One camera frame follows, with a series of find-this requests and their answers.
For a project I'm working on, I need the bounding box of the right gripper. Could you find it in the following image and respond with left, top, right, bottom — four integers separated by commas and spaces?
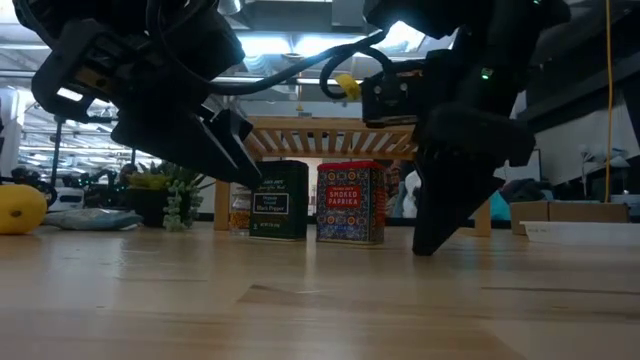
411, 102, 537, 256

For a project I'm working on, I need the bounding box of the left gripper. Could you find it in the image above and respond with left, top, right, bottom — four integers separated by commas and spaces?
99, 0, 262, 188

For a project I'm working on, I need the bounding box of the black pepper tin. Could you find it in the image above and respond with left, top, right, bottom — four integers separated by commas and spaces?
248, 159, 310, 242

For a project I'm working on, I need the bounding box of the smoked paprika tin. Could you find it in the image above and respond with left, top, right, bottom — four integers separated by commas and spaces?
314, 159, 387, 246

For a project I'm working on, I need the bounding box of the wooden slatted shelf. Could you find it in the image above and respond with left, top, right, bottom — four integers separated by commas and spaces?
213, 115, 494, 239

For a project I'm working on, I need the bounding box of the glass spice jar cork lid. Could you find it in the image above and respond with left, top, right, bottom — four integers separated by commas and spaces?
228, 183, 253, 236

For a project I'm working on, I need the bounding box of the dark bag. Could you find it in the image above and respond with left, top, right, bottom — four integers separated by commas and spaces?
499, 178, 554, 204

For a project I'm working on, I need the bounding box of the white board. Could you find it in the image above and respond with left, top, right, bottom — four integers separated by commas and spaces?
499, 148, 543, 184

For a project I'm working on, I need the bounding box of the potted succulent plant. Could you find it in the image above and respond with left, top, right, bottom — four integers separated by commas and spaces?
124, 159, 216, 234

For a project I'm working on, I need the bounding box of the flat cardboard box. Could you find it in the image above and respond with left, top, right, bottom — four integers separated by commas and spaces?
509, 200, 630, 236

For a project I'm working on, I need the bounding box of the white box device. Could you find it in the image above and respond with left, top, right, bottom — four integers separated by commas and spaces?
49, 187, 86, 212

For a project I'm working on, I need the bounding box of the white desk lamp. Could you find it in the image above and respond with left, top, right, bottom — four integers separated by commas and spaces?
579, 144, 631, 201

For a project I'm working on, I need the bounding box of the black metal stand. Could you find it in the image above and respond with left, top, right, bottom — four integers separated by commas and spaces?
52, 117, 64, 186

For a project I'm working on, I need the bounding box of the yellow lemon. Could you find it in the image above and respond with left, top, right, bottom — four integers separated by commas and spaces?
0, 184, 49, 235

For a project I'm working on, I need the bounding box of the black cable yellow tag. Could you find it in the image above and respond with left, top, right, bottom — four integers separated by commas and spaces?
209, 29, 397, 101

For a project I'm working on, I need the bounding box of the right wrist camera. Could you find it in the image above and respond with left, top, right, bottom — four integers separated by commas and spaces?
360, 68, 427, 129

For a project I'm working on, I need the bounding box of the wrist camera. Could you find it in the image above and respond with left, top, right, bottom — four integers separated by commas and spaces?
360, 68, 427, 129
30, 19, 121, 124

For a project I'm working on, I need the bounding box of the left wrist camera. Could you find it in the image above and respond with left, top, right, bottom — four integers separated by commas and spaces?
30, 19, 121, 124

